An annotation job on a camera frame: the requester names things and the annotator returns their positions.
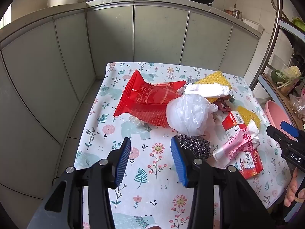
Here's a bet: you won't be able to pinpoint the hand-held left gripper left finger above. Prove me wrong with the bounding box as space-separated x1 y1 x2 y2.
29 137 131 229

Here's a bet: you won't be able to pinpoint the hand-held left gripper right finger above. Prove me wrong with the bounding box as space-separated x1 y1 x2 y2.
170 136 277 229

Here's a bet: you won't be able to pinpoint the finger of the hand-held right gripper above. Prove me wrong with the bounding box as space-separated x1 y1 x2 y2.
266 121 305 148

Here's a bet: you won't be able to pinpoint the pink plastic bin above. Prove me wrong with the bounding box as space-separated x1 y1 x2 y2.
265 100 292 134

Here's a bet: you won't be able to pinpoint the steel wool scrubber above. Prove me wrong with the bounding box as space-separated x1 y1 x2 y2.
175 134 212 159

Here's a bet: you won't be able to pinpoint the small yellow sponge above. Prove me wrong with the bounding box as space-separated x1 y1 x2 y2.
236 105 262 127

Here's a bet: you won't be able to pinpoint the red printed box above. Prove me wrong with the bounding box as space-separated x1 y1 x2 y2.
235 148 264 179

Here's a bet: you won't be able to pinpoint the white plastic bag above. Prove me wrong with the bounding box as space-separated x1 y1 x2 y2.
166 94 218 136

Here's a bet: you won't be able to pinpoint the pink and white tube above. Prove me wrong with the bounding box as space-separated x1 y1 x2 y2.
212 119 260 162

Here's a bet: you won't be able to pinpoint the red and white carton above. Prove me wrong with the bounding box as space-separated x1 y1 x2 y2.
222 111 247 137

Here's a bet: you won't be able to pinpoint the dark brown wrapper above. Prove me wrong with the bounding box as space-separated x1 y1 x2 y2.
212 95 235 112

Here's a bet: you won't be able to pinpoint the white paper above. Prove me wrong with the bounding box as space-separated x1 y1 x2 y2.
185 82 230 98

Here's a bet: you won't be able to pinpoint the person's right hand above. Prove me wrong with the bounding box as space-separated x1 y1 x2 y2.
284 167 305 207

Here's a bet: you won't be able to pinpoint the clear plastic bag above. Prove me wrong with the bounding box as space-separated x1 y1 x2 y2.
289 93 305 122

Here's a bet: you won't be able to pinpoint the green scallions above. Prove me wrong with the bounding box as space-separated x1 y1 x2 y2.
274 75 305 89

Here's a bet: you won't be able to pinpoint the cauliflower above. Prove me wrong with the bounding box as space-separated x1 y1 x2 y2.
285 65 301 78

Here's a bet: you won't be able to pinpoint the red snack bag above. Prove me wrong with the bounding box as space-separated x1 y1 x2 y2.
113 69 187 128

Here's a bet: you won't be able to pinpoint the black appliance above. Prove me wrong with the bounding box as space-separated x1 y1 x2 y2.
291 50 305 70

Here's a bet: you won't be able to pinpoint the large yellow sponge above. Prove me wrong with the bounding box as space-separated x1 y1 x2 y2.
199 71 232 103

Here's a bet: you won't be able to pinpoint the green plastic basket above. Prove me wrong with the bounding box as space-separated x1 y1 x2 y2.
293 17 305 30

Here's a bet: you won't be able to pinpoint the grey kitchen cabinet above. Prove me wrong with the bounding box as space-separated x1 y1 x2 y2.
0 0 265 220

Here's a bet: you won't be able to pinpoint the metal shelf rack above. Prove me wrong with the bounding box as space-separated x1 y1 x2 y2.
249 0 305 134

